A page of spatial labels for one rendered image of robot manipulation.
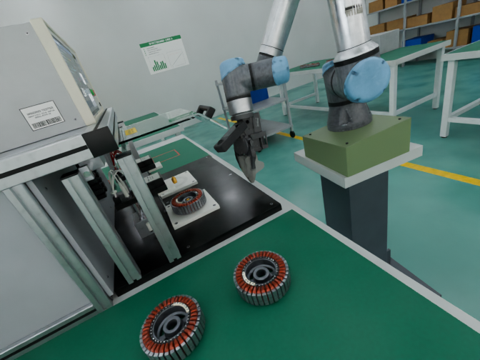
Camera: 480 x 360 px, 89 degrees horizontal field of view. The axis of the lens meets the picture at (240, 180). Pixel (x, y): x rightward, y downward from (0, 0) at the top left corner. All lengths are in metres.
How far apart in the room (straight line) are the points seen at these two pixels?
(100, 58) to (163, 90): 1.31
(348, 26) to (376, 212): 0.69
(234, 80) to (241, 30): 6.14
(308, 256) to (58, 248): 0.50
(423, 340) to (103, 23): 6.15
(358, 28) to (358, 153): 0.34
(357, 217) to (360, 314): 0.62
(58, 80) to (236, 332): 0.60
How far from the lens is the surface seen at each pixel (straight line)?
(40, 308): 0.69
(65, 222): 0.59
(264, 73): 0.74
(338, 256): 0.57
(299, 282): 0.53
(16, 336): 0.74
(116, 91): 6.04
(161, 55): 6.17
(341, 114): 0.93
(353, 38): 0.79
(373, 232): 1.19
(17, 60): 0.66
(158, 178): 0.73
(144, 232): 0.79
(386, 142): 0.90
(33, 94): 0.66
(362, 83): 0.77
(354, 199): 1.02
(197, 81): 6.30
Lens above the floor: 1.16
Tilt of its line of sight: 26 degrees down
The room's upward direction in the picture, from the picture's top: 16 degrees counter-clockwise
